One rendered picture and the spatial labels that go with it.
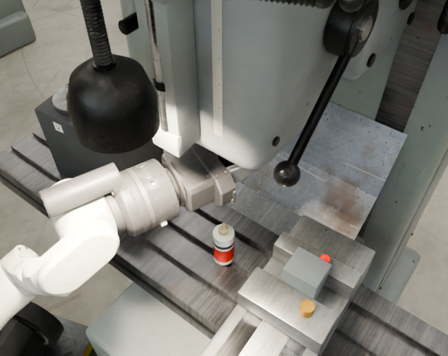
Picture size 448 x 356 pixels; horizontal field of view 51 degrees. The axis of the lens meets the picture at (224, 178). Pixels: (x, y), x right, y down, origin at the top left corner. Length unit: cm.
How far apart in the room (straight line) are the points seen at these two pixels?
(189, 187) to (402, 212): 63
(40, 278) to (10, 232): 171
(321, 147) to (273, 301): 41
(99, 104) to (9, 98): 267
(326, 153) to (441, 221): 137
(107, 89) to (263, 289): 49
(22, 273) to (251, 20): 40
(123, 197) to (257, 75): 25
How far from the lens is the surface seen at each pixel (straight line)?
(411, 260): 192
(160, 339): 95
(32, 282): 61
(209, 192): 63
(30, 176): 115
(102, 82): 36
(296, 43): 46
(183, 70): 46
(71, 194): 58
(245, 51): 43
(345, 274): 81
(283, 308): 76
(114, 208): 61
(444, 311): 209
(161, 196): 61
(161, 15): 43
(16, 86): 311
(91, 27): 35
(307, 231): 89
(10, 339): 131
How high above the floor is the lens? 171
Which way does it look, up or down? 48 degrees down
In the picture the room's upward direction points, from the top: straight up
